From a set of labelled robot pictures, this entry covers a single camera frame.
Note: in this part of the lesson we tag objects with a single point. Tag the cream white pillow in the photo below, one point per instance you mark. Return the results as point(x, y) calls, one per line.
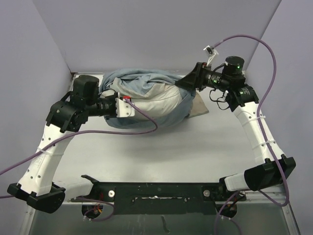
point(154, 98)

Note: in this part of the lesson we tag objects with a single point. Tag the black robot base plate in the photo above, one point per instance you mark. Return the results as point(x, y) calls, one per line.
point(107, 199)

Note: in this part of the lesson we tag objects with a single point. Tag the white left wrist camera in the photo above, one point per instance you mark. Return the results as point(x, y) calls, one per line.
point(123, 108)

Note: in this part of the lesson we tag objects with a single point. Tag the blue-grey pillowcase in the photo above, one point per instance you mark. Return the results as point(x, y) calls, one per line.
point(192, 104)

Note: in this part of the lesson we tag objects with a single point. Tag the aluminium frame rail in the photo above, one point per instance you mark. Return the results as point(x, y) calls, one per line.
point(66, 117)

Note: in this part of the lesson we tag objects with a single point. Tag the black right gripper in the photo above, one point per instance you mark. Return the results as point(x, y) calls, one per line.
point(195, 79)

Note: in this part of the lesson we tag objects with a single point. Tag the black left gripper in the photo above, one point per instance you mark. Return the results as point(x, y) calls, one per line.
point(112, 97)

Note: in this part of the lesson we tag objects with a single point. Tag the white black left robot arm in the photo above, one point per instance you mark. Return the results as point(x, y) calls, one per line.
point(63, 122)

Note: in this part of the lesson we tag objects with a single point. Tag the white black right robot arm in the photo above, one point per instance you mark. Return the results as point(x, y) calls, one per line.
point(272, 165)

